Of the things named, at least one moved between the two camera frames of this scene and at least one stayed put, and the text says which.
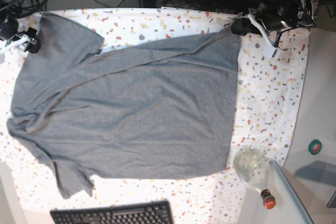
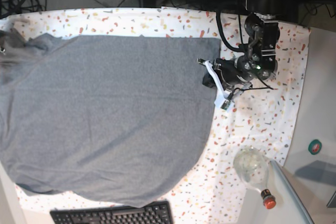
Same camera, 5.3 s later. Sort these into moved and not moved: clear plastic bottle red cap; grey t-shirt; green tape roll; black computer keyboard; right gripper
Moved: grey t-shirt; right gripper
Not moved: clear plastic bottle red cap; green tape roll; black computer keyboard
